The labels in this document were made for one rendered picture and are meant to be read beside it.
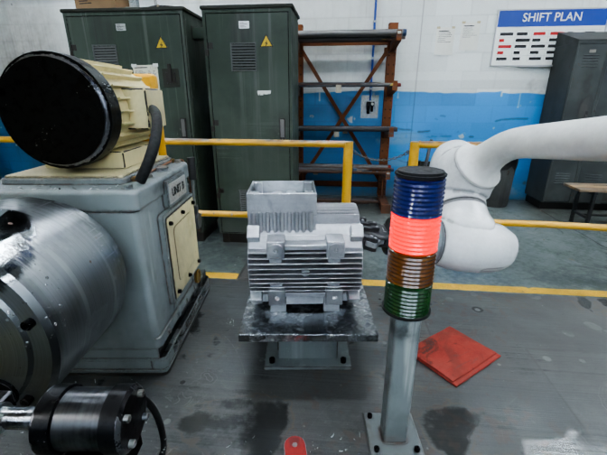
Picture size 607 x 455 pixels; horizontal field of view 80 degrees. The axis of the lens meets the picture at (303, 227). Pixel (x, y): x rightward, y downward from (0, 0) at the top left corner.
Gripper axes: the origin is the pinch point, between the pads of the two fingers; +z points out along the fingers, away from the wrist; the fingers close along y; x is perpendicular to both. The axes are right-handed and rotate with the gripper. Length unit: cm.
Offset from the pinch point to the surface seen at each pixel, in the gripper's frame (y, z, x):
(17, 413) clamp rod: 38.8, 26.0, 8.2
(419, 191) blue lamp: 25.7, -10.9, -14.5
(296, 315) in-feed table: 7.2, -1.0, 15.2
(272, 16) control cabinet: -249, 29, -77
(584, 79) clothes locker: -353, -304, -83
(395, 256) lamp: 24.4, -10.4, -5.8
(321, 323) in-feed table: 9.9, -5.3, 14.6
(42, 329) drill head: 30.8, 28.5, 5.2
